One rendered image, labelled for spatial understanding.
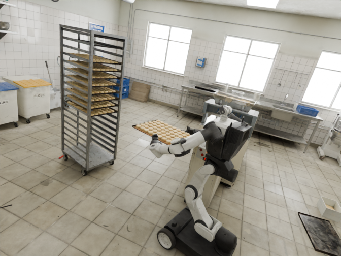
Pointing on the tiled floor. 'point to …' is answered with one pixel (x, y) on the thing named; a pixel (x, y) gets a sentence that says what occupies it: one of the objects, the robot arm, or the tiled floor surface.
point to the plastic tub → (329, 209)
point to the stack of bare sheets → (321, 234)
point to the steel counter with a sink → (287, 108)
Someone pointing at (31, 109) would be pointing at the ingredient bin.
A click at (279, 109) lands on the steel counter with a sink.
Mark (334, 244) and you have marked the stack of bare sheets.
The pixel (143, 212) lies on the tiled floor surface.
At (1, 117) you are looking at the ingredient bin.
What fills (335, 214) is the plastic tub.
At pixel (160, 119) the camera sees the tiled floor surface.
